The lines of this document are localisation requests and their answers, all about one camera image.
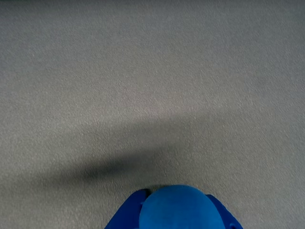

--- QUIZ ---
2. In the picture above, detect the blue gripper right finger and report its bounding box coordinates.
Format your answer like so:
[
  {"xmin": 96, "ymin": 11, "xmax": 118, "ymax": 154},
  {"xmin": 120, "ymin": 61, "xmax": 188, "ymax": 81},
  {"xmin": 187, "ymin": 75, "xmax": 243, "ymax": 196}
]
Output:
[{"xmin": 205, "ymin": 193, "xmax": 244, "ymax": 229}]

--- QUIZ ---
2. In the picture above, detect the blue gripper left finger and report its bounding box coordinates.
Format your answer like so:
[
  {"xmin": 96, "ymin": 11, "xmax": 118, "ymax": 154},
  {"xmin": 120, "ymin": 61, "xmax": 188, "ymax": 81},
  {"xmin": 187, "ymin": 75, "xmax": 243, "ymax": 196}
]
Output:
[{"xmin": 104, "ymin": 188, "xmax": 150, "ymax": 229}]

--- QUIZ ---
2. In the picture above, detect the blue ball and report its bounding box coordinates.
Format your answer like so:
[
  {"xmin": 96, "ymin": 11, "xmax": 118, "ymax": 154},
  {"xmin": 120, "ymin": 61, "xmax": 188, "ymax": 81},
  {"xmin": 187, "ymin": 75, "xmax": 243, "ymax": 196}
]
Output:
[{"xmin": 139, "ymin": 184, "xmax": 226, "ymax": 229}]

